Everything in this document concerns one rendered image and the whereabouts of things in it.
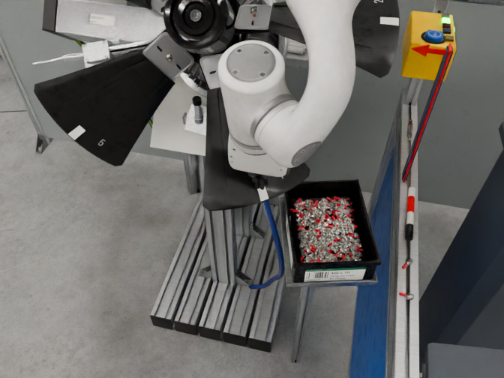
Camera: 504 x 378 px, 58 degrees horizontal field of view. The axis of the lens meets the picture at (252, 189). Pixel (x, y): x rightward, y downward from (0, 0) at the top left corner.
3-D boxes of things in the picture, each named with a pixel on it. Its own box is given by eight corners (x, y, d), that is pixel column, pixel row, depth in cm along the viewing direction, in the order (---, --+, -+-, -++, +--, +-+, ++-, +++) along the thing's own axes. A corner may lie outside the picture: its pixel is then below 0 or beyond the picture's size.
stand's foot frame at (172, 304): (202, 202, 212) (201, 191, 206) (298, 220, 205) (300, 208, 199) (153, 325, 171) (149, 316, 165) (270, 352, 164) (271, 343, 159)
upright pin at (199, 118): (196, 117, 103) (193, 94, 99) (205, 118, 103) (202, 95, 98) (193, 123, 102) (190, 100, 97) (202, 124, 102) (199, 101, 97)
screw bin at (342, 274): (281, 202, 106) (283, 181, 100) (353, 199, 106) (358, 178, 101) (291, 285, 91) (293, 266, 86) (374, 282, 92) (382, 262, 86)
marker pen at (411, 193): (409, 185, 100) (406, 235, 91) (416, 187, 100) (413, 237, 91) (407, 190, 101) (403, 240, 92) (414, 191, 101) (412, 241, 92)
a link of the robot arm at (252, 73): (299, 129, 67) (261, 89, 71) (303, 70, 55) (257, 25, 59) (253, 160, 65) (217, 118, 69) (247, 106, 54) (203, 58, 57)
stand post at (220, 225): (217, 281, 184) (196, 94, 116) (238, 286, 183) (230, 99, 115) (213, 291, 181) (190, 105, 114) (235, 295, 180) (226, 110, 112)
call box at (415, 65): (400, 47, 121) (411, 8, 113) (440, 52, 119) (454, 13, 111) (400, 82, 110) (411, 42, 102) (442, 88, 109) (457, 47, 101)
